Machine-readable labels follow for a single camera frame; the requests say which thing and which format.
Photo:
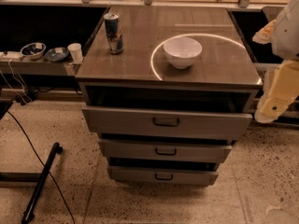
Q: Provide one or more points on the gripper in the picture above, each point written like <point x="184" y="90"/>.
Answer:
<point x="287" y="34"/>

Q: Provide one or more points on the grey drawer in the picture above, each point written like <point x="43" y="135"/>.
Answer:
<point x="185" y="177"/>
<point x="160" y="151"/>
<point x="165" y="123"/>

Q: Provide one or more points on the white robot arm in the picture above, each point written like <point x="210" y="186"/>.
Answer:
<point x="283" y="35"/>

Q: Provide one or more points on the grey drawer cabinet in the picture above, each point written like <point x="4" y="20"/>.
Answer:
<point x="170" y="106"/>

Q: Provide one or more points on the grey top drawer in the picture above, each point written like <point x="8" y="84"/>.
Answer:
<point x="165" y="123"/>

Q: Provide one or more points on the grey bottom drawer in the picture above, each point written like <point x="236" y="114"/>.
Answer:
<point x="185" y="177"/>

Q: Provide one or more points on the grey chair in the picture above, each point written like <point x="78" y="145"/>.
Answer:
<point x="272" y="13"/>

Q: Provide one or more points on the blue energy drink can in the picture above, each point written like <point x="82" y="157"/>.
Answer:
<point x="113" y="32"/>

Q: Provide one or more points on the white paper cup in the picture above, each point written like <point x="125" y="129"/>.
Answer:
<point x="76" y="52"/>

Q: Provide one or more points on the blue plate on shelf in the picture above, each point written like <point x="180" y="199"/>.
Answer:
<point x="56" y="54"/>

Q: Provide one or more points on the white bowl on shelf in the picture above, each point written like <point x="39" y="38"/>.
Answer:
<point x="33" y="51"/>

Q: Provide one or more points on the grey low side shelf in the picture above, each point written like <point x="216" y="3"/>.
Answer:
<point x="40" y="67"/>

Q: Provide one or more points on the white power strip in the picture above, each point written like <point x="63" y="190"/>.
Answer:
<point x="10" y="55"/>

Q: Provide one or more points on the black table leg base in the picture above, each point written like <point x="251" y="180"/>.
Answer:
<point x="38" y="178"/>

